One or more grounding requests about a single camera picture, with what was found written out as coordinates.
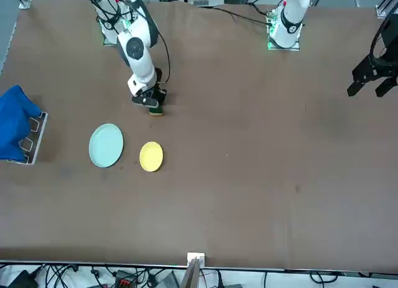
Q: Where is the small yellow dish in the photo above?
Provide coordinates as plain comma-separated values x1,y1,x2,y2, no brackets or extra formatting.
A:
139,141,164,173

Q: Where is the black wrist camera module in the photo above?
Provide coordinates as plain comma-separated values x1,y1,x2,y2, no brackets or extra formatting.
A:
131,95,160,108

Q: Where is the blue cloth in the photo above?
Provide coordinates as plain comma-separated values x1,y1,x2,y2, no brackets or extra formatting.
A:
0,84,41,162

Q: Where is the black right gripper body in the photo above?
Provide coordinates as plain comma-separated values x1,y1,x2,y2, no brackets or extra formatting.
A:
148,68,167,105

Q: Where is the grey power box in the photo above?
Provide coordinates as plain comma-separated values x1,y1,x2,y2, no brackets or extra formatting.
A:
156,271,180,288

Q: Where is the black left base cable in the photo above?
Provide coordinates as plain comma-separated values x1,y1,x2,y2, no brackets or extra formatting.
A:
212,6,272,26

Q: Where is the clear acrylic rack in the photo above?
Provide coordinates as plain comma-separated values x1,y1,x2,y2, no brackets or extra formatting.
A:
6,111,49,166

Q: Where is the pale green plate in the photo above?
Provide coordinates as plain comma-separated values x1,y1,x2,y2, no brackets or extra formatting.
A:
88,123,124,169

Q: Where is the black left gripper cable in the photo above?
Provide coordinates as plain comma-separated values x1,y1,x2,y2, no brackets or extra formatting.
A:
369,12,394,67

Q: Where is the power strip with red switches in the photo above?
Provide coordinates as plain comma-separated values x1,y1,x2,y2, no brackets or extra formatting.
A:
113,269,139,288

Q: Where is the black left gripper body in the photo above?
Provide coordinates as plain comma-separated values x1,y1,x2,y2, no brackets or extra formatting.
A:
377,14,398,68

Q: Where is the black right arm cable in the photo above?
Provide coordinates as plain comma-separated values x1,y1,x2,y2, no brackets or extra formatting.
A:
155,23,171,84

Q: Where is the black power brick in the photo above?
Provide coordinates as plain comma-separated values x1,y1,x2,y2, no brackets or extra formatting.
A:
6,269,37,288

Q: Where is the aluminium post with bracket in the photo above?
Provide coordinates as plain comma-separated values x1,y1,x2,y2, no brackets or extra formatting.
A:
180,252,206,288

